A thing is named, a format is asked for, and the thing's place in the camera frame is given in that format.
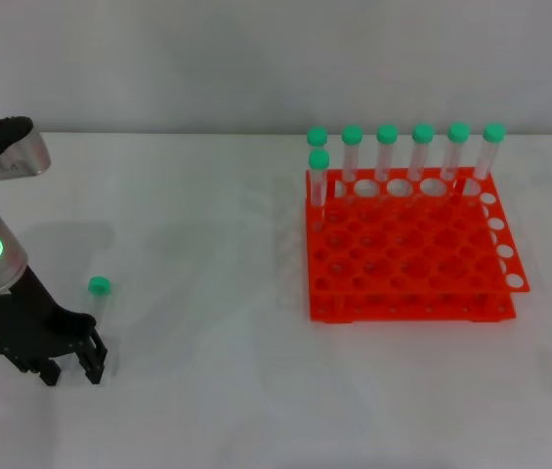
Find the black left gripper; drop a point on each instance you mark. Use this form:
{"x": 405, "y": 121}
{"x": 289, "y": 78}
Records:
{"x": 31, "y": 327}

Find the green-capped clear test tube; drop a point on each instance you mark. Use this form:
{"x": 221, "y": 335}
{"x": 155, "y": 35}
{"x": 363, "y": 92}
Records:
{"x": 457, "y": 132}
{"x": 319, "y": 158}
{"x": 387, "y": 133}
{"x": 494, "y": 132}
{"x": 422, "y": 133}
{"x": 352, "y": 135}
{"x": 317, "y": 136}
{"x": 99, "y": 285}

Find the orange plastic test tube rack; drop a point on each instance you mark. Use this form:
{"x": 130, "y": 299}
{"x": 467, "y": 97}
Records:
{"x": 402, "y": 254}

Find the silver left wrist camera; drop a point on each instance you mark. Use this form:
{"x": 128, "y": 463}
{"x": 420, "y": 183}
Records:
{"x": 12, "y": 146}

